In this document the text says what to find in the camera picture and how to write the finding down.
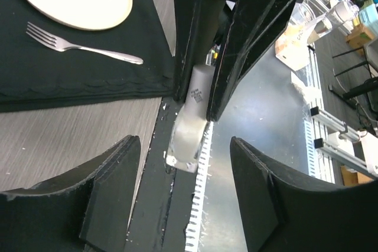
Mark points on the white cable duct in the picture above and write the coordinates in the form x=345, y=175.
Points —
x=193, y=228

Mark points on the black scalloped placemat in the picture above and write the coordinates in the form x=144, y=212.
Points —
x=36, y=77

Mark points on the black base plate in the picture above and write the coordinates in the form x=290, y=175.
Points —
x=162, y=206

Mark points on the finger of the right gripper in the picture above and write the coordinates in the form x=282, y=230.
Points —
x=197, y=22
x=254, y=26

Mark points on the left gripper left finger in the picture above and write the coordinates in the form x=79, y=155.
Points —
x=85, y=208

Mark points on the white nail polish bottle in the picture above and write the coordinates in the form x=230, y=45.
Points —
x=190, y=124

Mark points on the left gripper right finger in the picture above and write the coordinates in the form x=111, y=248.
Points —
x=283, y=209

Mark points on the silver fork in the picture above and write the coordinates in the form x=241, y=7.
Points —
x=61, y=45

